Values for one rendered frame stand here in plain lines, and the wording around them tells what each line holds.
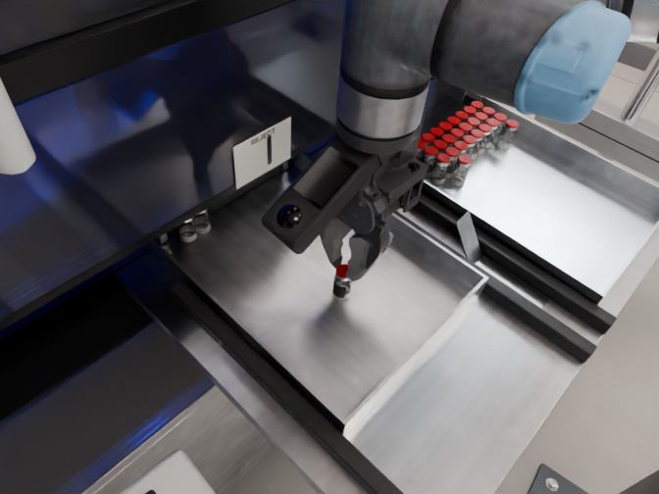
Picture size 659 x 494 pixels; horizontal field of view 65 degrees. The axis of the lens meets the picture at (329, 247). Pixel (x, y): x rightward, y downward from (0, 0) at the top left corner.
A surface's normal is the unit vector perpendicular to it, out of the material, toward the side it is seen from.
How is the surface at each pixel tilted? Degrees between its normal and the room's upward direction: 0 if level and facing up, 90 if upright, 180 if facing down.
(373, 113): 90
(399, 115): 90
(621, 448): 0
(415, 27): 80
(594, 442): 0
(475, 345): 0
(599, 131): 90
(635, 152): 90
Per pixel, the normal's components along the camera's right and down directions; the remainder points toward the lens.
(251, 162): 0.72, 0.55
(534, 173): 0.07, -0.65
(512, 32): -0.36, 0.09
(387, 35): -0.50, 0.68
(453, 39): -0.48, 0.45
